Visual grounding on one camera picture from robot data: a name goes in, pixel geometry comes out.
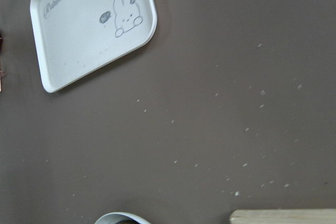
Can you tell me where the cream rabbit tray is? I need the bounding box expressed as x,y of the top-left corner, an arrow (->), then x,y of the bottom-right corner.
30,0 -> 157,93

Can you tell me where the bamboo cutting board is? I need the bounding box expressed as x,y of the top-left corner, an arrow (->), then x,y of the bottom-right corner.
229,209 -> 335,223

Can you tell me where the white round plate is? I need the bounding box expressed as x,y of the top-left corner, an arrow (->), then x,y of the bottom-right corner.
95,212 -> 150,224

